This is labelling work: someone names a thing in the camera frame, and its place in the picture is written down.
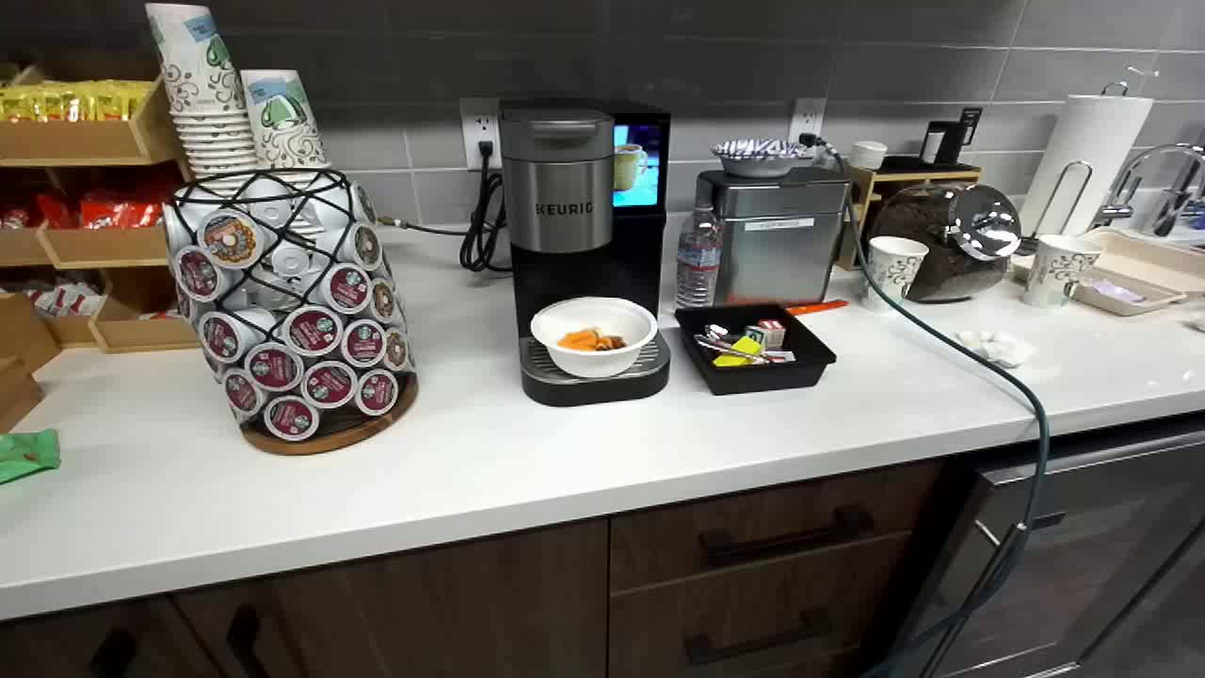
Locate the black plastic tray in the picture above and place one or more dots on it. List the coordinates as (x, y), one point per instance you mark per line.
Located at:
(805, 360)

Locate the orange pen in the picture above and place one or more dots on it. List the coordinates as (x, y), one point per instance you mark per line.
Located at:
(820, 307)

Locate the chrome sink faucet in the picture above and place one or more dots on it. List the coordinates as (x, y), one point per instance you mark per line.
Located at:
(1149, 176)

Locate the brown wooden cabinet door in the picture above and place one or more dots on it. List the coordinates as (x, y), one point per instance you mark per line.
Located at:
(52, 646)
(440, 609)

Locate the red snack packets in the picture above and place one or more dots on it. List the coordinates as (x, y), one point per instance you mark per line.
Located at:
(113, 208)

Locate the pink sweetener packet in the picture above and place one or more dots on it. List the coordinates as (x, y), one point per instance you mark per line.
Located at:
(770, 332)

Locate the yellow sweetener packet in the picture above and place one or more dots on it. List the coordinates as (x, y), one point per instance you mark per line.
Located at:
(741, 348)

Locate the dark dishwasher front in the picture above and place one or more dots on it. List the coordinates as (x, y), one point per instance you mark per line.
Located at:
(1105, 540)

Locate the orange snack pieces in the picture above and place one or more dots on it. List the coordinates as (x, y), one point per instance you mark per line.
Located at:
(593, 342)

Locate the white snack packets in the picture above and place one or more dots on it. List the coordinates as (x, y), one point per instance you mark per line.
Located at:
(68, 301)

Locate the brown wooden drawer front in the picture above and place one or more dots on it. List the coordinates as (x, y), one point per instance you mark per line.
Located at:
(756, 604)
(766, 512)

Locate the yellow snack packets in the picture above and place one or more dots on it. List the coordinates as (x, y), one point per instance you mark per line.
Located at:
(78, 101)

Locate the wooden counter rack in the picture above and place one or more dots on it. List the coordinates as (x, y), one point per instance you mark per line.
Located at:
(925, 180)

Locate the brown label coffee pod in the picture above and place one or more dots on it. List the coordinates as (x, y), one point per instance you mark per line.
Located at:
(231, 240)

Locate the silver metal box appliance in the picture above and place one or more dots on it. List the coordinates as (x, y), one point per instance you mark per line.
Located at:
(776, 247)

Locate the grey white creamer cup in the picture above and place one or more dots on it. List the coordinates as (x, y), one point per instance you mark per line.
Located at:
(712, 336)

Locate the silver foil dish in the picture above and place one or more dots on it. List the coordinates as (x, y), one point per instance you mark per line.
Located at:
(756, 157)

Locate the white wall power outlet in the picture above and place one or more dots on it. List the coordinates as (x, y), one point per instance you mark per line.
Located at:
(806, 120)
(478, 126)

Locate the white paper towel roll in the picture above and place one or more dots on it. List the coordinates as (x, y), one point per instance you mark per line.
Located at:
(1097, 157)

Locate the clear plastic water bottle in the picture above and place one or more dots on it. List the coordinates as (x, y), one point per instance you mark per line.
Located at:
(697, 265)

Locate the beige flat tray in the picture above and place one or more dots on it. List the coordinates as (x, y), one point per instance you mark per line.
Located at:
(1125, 291)

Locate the patterned paper cup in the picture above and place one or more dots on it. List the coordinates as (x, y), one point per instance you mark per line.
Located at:
(899, 265)

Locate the white ceramic bowl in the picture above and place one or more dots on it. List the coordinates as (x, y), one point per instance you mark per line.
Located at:
(593, 360)

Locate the small white cup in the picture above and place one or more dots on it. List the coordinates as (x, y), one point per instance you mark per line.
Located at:
(868, 157)

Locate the tall stack paper cups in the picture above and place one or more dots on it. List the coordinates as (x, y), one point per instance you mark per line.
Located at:
(200, 77)

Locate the white tissue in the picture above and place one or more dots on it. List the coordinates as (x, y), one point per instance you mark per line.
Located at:
(992, 346)

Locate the green packet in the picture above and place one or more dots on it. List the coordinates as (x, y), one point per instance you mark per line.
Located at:
(25, 453)

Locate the short printed paper cup stack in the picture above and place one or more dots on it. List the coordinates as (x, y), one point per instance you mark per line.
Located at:
(285, 120)

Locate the wooden snack shelf organizer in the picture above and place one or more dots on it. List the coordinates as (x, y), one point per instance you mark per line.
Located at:
(88, 140)

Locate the black silver Keurig coffee machine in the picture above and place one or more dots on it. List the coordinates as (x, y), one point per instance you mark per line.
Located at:
(558, 191)

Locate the black stand device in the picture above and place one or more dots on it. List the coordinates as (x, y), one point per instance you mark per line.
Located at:
(950, 139)

